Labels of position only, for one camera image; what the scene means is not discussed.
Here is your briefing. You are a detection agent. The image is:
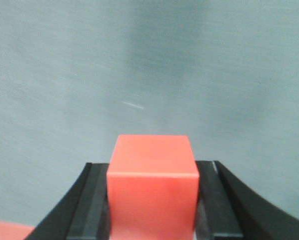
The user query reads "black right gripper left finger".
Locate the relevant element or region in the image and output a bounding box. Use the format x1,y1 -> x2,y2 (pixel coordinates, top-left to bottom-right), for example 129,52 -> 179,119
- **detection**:
25,162 -> 110,240

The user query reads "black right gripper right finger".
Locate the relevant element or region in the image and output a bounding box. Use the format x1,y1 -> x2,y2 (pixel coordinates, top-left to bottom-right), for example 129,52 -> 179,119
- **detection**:
195,160 -> 299,240

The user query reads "red magnetic cube block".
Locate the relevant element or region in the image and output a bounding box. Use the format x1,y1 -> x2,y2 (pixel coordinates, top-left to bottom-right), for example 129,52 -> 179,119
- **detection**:
106,134 -> 199,240

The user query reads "red table edge rail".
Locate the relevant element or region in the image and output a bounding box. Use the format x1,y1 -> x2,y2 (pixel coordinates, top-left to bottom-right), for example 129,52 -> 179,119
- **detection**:
0,220 -> 34,240

